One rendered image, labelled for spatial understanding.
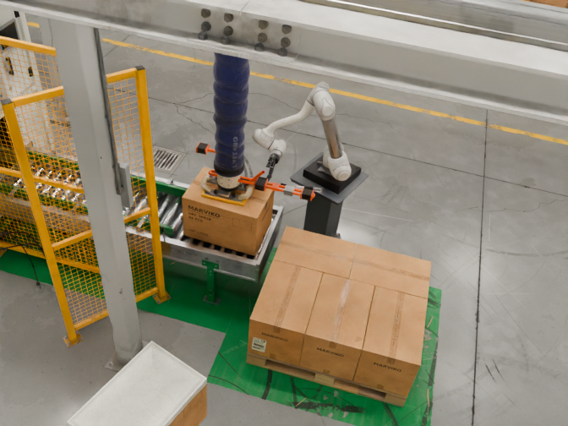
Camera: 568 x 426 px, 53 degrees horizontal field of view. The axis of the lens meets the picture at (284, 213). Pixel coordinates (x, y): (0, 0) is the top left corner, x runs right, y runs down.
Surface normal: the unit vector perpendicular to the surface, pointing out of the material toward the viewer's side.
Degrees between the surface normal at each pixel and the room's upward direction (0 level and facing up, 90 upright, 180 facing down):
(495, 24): 90
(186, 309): 0
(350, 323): 0
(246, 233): 90
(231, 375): 0
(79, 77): 90
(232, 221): 90
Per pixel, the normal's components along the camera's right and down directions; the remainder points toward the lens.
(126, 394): 0.08, -0.74
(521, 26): -0.26, 0.64
